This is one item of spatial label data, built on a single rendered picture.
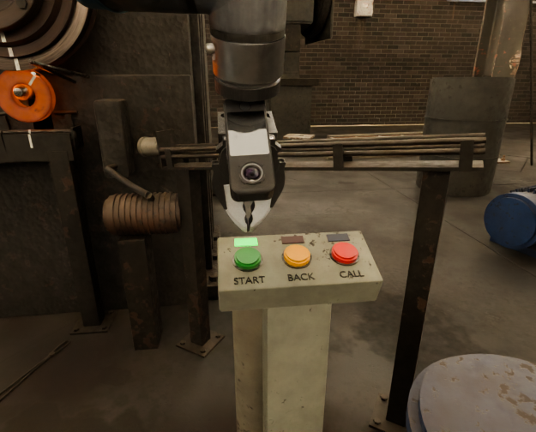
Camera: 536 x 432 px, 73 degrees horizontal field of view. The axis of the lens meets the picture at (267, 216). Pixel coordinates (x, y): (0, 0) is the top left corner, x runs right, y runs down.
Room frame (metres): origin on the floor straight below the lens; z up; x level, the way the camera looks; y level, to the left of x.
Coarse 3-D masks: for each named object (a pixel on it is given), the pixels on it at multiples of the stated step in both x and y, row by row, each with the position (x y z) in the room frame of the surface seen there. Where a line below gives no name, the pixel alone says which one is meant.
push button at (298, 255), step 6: (288, 246) 0.51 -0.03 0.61; (294, 246) 0.51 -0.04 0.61; (300, 246) 0.51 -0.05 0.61; (288, 252) 0.50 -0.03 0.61; (294, 252) 0.50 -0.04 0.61; (300, 252) 0.50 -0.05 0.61; (306, 252) 0.50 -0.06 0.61; (288, 258) 0.49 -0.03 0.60; (294, 258) 0.49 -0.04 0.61; (300, 258) 0.49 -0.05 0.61; (306, 258) 0.49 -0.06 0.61; (294, 264) 0.48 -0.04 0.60; (300, 264) 0.48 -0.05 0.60
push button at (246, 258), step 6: (240, 252) 0.49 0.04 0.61; (246, 252) 0.49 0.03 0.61; (252, 252) 0.49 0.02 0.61; (258, 252) 0.50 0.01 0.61; (234, 258) 0.48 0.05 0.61; (240, 258) 0.48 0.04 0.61; (246, 258) 0.48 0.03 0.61; (252, 258) 0.48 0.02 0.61; (258, 258) 0.48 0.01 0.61; (240, 264) 0.47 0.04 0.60; (246, 264) 0.47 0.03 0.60; (252, 264) 0.47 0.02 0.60; (258, 264) 0.48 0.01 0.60
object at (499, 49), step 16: (496, 0) 4.35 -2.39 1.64; (512, 0) 4.06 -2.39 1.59; (528, 0) 4.07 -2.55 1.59; (496, 16) 4.34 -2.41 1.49; (512, 16) 4.06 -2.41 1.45; (480, 32) 4.35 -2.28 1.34; (496, 32) 4.29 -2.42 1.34; (512, 32) 4.06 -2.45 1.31; (480, 48) 4.34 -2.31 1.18; (496, 48) 4.06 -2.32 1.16; (512, 48) 4.06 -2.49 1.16; (480, 64) 4.35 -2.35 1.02; (496, 64) 4.05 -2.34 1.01; (512, 64) 4.06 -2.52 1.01
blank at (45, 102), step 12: (12, 72) 1.12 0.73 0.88; (24, 72) 1.13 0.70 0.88; (36, 72) 1.15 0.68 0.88; (0, 84) 1.12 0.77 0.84; (12, 84) 1.12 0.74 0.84; (24, 84) 1.13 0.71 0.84; (36, 84) 1.13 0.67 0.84; (48, 84) 1.15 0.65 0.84; (0, 96) 1.12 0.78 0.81; (12, 96) 1.13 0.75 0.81; (36, 96) 1.13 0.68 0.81; (48, 96) 1.13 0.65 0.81; (12, 108) 1.12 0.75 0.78; (24, 108) 1.13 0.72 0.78; (36, 108) 1.13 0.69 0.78; (48, 108) 1.13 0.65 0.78; (24, 120) 1.12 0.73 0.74; (36, 120) 1.13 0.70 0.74
